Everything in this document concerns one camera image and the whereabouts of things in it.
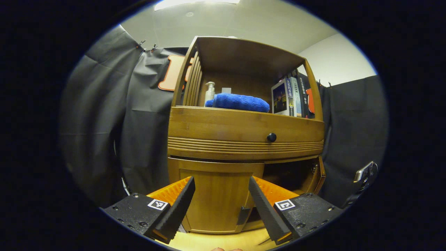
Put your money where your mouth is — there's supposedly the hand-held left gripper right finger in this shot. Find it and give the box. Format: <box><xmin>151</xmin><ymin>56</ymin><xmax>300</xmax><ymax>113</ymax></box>
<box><xmin>248</xmin><ymin>176</ymin><xmax>344</xmax><ymax>245</ymax></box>

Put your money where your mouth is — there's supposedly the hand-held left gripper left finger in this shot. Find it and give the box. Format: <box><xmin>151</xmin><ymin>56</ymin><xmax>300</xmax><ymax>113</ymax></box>
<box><xmin>102</xmin><ymin>176</ymin><xmax>196</xmax><ymax>244</ymax></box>

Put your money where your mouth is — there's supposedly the wooden double-door shoe cabinet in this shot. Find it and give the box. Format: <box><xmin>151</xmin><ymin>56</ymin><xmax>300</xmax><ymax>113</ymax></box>
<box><xmin>167</xmin><ymin>36</ymin><xmax>326</xmax><ymax>234</ymax></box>

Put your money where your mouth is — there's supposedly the pale grey spine book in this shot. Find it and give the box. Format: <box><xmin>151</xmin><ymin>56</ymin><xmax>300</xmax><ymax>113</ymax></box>
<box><xmin>291</xmin><ymin>77</ymin><xmax>302</xmax><ymax>117</ymax></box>

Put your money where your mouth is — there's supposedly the blue spine picture-cover book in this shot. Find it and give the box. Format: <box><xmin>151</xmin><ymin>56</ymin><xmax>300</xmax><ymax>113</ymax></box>
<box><xmin>271</xmin><ymin>78</ymin><xmax>294</xmax><ymax>116</ymax></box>

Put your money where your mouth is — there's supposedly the blue folded towel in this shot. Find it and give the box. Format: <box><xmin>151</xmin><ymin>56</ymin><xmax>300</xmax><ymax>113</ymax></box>
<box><xmin>205</xmin><ymin>93</ymin><xmax>270</xmax><ymax>113</ymax></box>

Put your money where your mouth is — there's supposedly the black backdrop cloth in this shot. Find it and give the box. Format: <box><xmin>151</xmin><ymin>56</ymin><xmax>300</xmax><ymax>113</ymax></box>
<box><xmin>59</xmin><ymin>26</ymin><xmax>389</xmax><ymax>208</ymax></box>

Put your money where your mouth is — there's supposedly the clear pump bottle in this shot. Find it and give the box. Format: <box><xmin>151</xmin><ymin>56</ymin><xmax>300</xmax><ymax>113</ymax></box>
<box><xmin>204</xmin><ymin>81</ymin><xmax>216</xmax><ymax>107</ymax></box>

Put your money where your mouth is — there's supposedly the thin white cable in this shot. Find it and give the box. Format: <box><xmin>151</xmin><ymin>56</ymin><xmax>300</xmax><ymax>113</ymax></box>
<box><xmin>113</xmin><ymin>139</ymin><xmax>131</xmax><ymax>196</ymax></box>

